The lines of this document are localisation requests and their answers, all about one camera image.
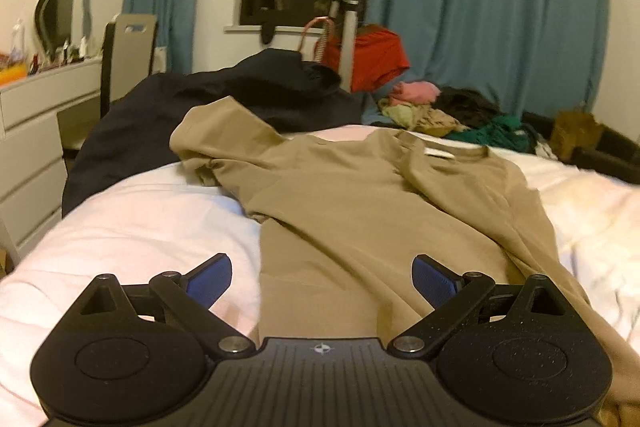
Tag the red garment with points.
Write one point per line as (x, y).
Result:
(375, 57)

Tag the dark navy blanket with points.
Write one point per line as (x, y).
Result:
(165, 107)

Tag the brown cardboard box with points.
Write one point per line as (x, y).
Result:
(575, 132)

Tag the white dresser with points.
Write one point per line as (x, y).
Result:
(30, 142)

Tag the yellow-green cloth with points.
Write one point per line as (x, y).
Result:
(415, 117)

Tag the tan t-shirt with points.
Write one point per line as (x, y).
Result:
(360, 207)

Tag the wavy framed mirror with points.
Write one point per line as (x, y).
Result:
(55, 7)

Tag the orange container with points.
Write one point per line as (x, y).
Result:
(11, 74)

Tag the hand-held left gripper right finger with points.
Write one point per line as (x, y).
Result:
(432, 282)

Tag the clear plastic bottle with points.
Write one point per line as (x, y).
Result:
(19, 42)

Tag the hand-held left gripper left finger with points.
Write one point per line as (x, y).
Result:
(212, 279)

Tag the green cloth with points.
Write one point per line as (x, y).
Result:
(495, 134)

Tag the pink hanger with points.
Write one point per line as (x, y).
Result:
(306, 34)

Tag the pink garment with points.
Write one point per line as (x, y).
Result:
(417, 92)

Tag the beige chair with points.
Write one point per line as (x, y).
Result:
(132, 47)

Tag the white bed duvet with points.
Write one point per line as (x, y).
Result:
(140, 227)

